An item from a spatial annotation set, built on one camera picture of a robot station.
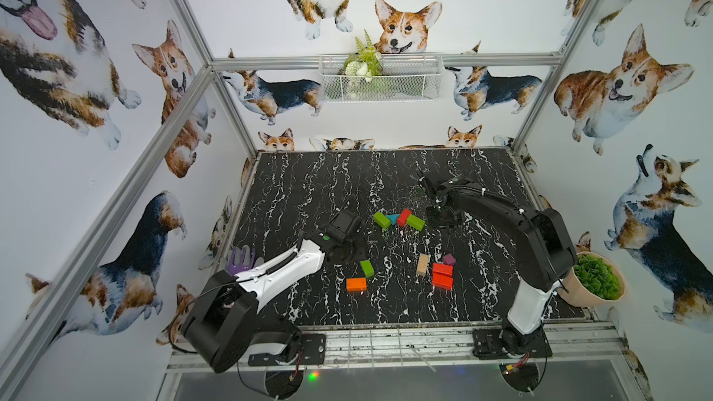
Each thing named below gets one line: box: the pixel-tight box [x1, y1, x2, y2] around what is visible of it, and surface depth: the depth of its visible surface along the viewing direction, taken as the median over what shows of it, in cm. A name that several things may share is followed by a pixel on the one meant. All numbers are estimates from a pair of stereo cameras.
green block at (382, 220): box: [373, 211, 391, 230], surface depth 100 cm
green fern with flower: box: [344, 28, 384, 83], surface depth 85 cm
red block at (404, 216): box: [397, 207, 413, 227], surface depth 100 cm
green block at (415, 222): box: [406, 213, 426, 232], surface depth 99 cm
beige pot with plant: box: [557, 251, 626, 308], surface depth 75 cm
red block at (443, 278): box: [432, 267, 454, 290], surface depth 85 cm
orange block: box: [346, 277, 367, 293], surface depth 85 cm
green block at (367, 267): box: [360, 258, 376, 279], surface depth 88 cm
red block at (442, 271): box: [431, 262, 454, 280], surface depth 86 cm
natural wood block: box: [416, 253, 430, 275], surface depth 88 cm
